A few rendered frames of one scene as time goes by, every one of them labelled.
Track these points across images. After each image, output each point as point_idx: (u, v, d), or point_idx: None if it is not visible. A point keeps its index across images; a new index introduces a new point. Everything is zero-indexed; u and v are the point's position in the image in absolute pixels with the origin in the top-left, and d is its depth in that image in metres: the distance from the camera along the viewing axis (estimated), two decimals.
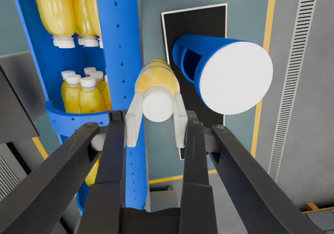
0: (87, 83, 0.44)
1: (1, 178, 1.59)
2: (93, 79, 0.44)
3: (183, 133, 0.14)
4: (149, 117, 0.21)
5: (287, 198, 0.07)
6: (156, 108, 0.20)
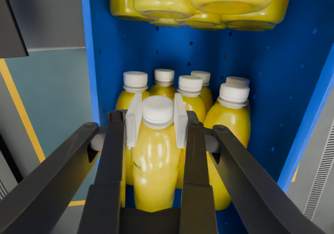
0: None
1: None
2: None
3: (184, 133, 0.14)
4: (148, 116, 0.19)
5: (287, 198, 0.07)
6: (156, 102, 0.20)
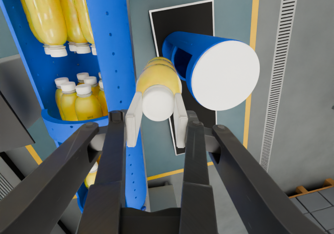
0: (83, 91, 0.45)
1: None
2: (88, 86, 0.45)
3: (183, 133, 0.14)
4: None
5: (287, 198, 0.07)
6: None
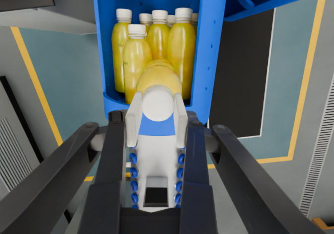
0: None
1: (3, 143, 1.37)
2: None
3: (183, 133, 0.14)
4: (131, 29, 0.37)
5: (287, 198, 0.07)
6: (135, 25, 0.38)
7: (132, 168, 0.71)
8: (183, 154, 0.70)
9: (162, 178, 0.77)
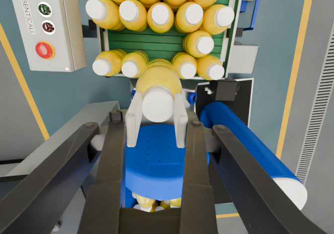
0: None
1: None
2: None
3: (184, 133, 0.14)
4: None
5: (287, 198, 0.07)
6: None
7: None
8: None
9: None
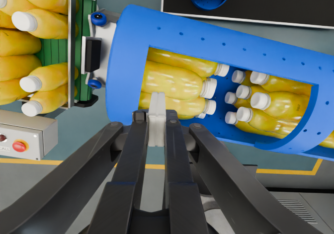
0: (263, 101, 0.38)
1: None
2: (260, 94, 0.39)
3: (162, 132, 0.14)
4: None
5: (265, 190, 0.07)
6: None
7: None
8: None
9: None
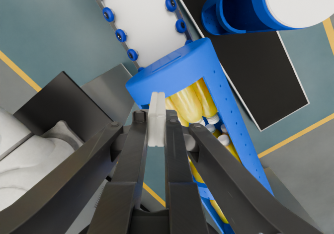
0: None
1: None
2: None
3: (162, 132, 0.14)
4: None
5: (265, 190, 0.07)
6: None
7: None
8: None
9: None
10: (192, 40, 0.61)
